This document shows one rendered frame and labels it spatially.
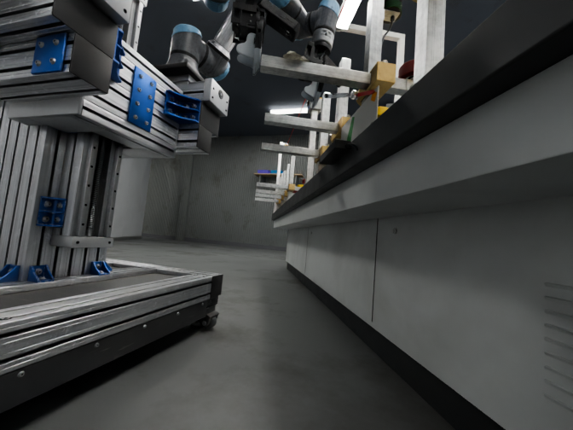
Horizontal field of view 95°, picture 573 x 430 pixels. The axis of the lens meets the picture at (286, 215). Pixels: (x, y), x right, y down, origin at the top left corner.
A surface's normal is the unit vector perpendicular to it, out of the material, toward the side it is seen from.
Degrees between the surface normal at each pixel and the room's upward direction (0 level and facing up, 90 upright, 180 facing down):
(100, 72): 90
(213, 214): 90
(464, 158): 90
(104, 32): 90
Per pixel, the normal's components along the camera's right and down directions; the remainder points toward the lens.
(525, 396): -0.99, -0.10
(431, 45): 0.14, -0.07
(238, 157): -0.27, -0.11
